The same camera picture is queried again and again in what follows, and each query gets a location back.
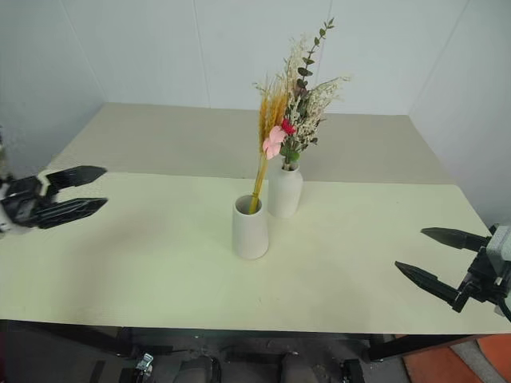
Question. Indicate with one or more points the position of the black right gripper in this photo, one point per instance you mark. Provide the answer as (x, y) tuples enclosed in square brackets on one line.
[(483, 281)]

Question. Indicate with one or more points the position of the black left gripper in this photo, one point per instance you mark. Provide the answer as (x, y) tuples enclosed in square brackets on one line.
[(24, 201)]

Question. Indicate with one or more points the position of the mixed dried flower bouquet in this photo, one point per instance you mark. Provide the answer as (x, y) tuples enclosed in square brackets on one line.
[(305, 111)]

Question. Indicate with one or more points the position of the orange floor mat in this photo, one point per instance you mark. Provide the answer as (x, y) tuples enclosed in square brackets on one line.
[(459, 365)]

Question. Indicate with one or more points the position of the white narrow-neck bottle vase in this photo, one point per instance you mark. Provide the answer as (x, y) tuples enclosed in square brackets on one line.
[(284, 193)]

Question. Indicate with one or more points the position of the white tapered open-mouth vase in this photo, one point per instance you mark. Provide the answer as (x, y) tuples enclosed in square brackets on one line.
[(250, 235)]

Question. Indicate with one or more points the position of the silver metal clamp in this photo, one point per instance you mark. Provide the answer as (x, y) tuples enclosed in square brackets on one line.
[(144, 362)]

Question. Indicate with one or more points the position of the dark rounded shape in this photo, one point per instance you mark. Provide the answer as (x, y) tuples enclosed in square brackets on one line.
[(187, 371)]

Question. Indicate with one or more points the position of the yellow dried wheat bouquet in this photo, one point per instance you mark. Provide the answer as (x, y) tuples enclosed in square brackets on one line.
[(271, 107)]

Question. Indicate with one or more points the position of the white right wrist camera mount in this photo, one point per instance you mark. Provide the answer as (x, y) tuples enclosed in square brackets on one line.
[(502, 247)]

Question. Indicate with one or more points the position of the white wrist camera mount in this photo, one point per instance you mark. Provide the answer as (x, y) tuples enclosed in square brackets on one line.
[(4, 227), (502, 247)]

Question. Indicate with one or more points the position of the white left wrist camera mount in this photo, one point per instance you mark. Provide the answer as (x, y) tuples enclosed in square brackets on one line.
[(4, 227)]

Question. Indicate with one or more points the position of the black metal table frame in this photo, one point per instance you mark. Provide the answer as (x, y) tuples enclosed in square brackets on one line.
[(239, 334)]

